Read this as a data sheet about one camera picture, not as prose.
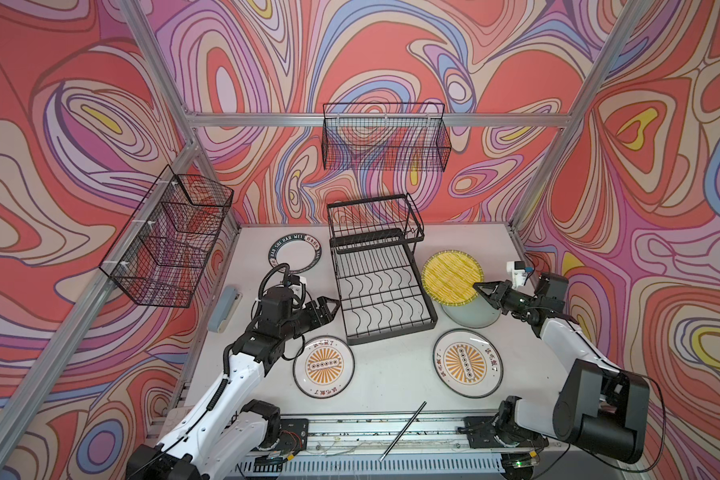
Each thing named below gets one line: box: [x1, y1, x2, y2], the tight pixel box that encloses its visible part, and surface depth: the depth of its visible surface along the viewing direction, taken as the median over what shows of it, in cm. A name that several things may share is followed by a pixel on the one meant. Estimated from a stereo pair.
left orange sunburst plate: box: [293, 335, 356, 399], surface depth 86 cm
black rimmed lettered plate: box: [268, 233, 322, 274], surface depth 114 cm
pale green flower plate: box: [441, 292, 501, 328], surface depth 92 cm
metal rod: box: [378, 401, 427, 462], surface depth 76 cm
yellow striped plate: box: [421, 250, 484, 307], surface depth 88 cm
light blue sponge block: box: [208, 286, 243, 333], surface depth 93 cm
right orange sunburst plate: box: [432, 328, 504, 399], surface depth 86 cm
